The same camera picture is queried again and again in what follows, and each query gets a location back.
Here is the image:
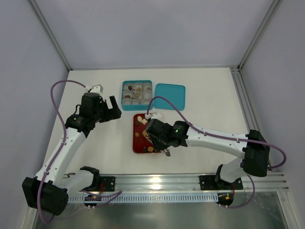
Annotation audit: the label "aluminium frame post left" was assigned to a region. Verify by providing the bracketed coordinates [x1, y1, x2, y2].
[27, 0, 72, 71]

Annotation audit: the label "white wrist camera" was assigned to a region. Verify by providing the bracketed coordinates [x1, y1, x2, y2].
[84, 84, 103, 96]
[145, 112, 164, 122]

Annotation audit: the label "aluminium frame post right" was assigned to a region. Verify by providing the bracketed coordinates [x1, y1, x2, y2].
[238, 0, 283, 72]

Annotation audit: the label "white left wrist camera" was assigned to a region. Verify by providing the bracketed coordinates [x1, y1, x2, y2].
[84, 84, 103, 96]

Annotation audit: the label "white slotted cable duct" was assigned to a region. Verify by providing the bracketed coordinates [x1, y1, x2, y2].
[68, 192, 218, 204]

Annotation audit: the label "teal tin box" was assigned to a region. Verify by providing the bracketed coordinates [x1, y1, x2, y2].
[121, 80, 153, 111]

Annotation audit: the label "aluminium frame post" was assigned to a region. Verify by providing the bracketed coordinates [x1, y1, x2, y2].
[27, 0, 72, 71]
[238, 0, 283, 72]

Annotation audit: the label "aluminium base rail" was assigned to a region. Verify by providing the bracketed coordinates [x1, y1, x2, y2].
[103, 172, 289, 192]

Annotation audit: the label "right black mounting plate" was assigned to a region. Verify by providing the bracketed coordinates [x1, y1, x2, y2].
[199, 175, 244, 191]

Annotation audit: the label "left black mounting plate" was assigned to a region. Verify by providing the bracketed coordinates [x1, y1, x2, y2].
[99, 176, 116, 192]

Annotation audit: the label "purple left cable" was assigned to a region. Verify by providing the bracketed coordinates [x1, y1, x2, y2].
[37, 80, 123, 224]

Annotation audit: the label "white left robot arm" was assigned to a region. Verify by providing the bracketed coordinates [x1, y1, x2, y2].
[22, 92, 122, 216]

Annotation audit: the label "stainless steel tongs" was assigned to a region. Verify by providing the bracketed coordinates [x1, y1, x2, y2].
[142, 130, 171, 156]

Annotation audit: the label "red lacquer tray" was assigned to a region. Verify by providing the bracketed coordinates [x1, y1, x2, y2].
[132, 114, 160, 154]

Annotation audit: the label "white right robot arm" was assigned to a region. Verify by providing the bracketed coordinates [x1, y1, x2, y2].
[145, 119, 270, 190]

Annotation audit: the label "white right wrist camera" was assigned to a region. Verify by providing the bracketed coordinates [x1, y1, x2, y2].
[145, 112, 164, 122]

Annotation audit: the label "teal tin lid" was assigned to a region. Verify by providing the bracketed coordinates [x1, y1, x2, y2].
[153, 83, 186, 111]

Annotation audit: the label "black mounting plate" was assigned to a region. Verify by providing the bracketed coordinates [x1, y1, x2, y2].
[99, 176, 116, 192]
[199, 175, 244, 191]

